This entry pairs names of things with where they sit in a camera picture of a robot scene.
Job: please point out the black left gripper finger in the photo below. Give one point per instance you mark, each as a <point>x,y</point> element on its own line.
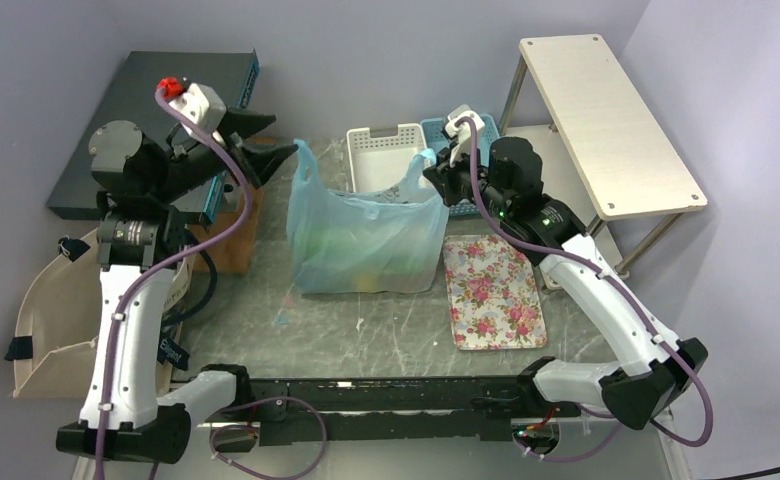
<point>243,124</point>
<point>259,166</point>

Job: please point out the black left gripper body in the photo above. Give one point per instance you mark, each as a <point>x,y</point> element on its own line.
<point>192,167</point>

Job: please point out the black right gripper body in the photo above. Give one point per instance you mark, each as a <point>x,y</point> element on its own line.
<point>457,182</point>

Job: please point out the light blue printed grocery bag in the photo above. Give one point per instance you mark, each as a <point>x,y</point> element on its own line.
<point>382,241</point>

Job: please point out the beige canvas tote bag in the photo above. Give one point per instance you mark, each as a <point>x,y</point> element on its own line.
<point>54,347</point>

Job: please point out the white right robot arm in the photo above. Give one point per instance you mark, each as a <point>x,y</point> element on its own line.
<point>653,366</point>

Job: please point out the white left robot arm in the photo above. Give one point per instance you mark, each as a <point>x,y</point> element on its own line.
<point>140,245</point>

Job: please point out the white perforated plastic basket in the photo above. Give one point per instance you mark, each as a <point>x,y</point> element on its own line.
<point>384,164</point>

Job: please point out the dark grey flat equipment box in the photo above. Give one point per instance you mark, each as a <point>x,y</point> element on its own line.
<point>130,96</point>

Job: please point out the wooden board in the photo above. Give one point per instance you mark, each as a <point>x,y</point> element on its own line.
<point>233,255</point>

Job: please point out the floral pattern tray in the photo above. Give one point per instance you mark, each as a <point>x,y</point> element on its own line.
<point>493,294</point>

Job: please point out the white two-tier metal shelf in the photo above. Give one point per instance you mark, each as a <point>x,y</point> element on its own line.
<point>604,152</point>

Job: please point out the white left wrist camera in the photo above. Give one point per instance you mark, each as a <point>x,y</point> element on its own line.
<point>198,106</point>

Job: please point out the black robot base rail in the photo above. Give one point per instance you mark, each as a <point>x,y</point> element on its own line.
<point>488,408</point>

